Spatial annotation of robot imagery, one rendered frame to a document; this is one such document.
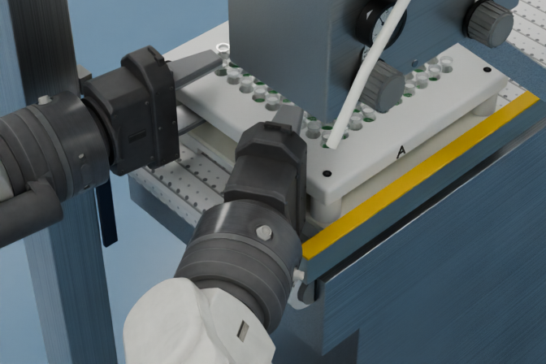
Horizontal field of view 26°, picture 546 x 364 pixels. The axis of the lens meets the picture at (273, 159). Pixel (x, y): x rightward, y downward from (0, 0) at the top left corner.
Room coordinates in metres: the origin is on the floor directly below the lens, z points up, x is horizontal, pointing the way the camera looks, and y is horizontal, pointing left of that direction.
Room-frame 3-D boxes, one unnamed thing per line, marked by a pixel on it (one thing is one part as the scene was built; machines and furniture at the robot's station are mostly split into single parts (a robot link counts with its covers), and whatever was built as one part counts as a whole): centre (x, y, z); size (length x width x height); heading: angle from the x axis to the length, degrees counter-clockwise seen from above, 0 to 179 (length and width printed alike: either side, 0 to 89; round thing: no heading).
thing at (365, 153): (0.89, -0.05, 0.99); 0.25 x 0.24 x 0.02; 43
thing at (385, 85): (0.66, -0.08, 1.16); 0.03 x 0.02 x 0.05; 133
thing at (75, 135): (0.80, 0.15, 1.00); 0.12 x 0.10 x 0.13; 125
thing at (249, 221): (0.68, 0.01, 1.00); 0.12 x 0.10 x 0.13; 165
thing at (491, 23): (0.74, -0.17, 1.15); 0.03 x 0.02 x 0.04; 133
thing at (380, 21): (0.66, -0.07, 1.21); 0.04 x 0.01 x 0.04; 133
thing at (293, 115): (0.77, -0.01, 1.03); 0.06 x 0.03 x 0.02; 165
